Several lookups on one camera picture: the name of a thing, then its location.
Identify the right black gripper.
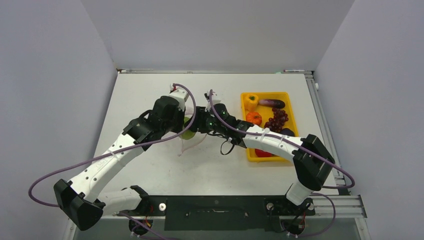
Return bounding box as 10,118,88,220
186,106,227,135

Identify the green cabbage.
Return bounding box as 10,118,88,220
179,116,196,140

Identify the clear zip top bag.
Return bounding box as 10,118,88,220
177,106,208,157

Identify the red tomato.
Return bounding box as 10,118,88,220
254,149,274,158

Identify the yellow plastic tray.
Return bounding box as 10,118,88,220
240,91,299,163

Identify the dark purple eggplant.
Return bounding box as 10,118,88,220
279,128,296,137

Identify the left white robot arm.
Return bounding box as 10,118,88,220
53,93,188,231

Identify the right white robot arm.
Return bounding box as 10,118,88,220
186,103,335,214

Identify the small orange pumpkin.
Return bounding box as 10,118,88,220
245,111,263,126

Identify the yellow bell pepper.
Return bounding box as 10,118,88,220
243,93,259,112

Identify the red grape bunch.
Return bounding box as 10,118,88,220
264,107,289,133

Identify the long purple eggplant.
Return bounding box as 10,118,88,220
258,98,286,109

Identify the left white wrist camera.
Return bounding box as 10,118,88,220
168,84,189,111

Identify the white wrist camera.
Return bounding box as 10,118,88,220
168,84,189,111
204,89,221,112

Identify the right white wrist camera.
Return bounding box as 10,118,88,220
204,89,221,112

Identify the black loop cable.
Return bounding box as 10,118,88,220
219,134,241,156

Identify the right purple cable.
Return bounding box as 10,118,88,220
207,89,356,190

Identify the purple cable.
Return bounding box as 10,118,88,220
207,89,356,190
28,83,198,209

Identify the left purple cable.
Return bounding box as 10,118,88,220
28,83,198,209

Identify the aluminium frame rail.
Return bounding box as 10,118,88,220
69,68,369,220

